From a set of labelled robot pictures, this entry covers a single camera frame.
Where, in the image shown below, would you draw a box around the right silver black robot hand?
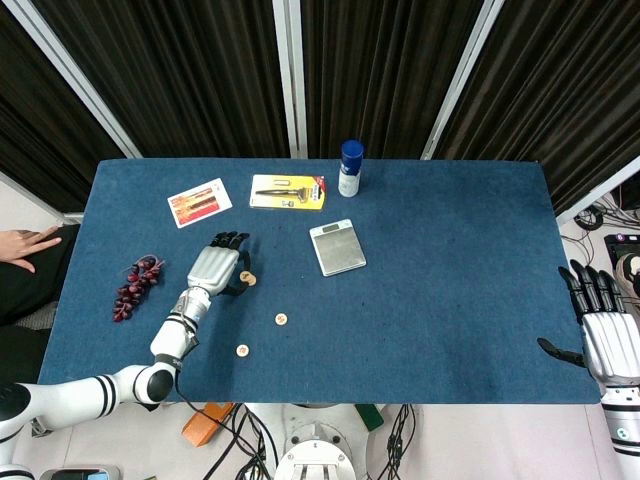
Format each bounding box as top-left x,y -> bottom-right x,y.
536,259 -> 640,387

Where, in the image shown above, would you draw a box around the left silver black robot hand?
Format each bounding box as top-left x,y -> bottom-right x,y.
185,230 -> 253,298

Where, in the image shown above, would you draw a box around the bystander bare hand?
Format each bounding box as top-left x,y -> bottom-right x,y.
0,225 -> 64,274

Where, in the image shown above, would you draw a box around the red white ad card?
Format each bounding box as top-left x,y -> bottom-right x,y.
166,177 -> 234,230

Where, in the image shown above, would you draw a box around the dark red grape bunch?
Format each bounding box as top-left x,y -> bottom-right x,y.
111,253 -> 167,324

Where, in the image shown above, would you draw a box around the black device with purple light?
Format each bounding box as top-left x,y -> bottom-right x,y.
603,231 -> 640,266

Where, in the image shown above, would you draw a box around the yellow razor blister pack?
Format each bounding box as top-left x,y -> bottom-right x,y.
248,173 -> 329,213

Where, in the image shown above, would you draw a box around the silver digital kitchen scale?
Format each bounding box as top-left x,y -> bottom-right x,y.
308,218 -> 368,278

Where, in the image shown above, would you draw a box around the dark monitor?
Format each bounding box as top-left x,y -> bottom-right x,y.
618,180 -> 640,212

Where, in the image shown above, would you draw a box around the orange box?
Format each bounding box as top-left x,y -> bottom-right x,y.
181,402 -> 237,447

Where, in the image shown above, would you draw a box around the white bottle with blue cap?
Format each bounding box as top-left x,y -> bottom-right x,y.
337,139 -> 366,198

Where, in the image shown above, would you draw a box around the bystander black clothing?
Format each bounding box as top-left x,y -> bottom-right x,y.
0,223 -> 81,386

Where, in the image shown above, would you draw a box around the blue table cloth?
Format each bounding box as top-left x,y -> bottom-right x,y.
35,158 -> 603,406

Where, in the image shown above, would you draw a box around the black pleated curtain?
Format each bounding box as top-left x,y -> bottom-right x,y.
0,0 -> 129,214
32,0 -> 292,159
299,0 -> 485,160
437,0 -> 640,216

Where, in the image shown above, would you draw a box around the white robot torso base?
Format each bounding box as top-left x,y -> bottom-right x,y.
243,402 -> 387,480

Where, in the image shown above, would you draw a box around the green block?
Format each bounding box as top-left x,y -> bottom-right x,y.
354,403 -> 385,432

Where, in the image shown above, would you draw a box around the grey blue device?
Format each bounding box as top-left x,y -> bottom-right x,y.
37,464 -> 122,480

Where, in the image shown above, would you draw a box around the tangled floor cables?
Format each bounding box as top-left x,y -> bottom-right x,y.
571,192 -> 640,234

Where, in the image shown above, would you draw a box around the white partition frame post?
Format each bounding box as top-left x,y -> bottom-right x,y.
0,171 -> 85,226
421,0 -> 506,161
555,154 -> 640,225
0,0 -> 145,160
271,0 -> 309,160

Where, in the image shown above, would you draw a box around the black cable bundle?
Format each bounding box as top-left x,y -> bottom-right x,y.
214,403 -> 281,480
383,403 -> 427,480

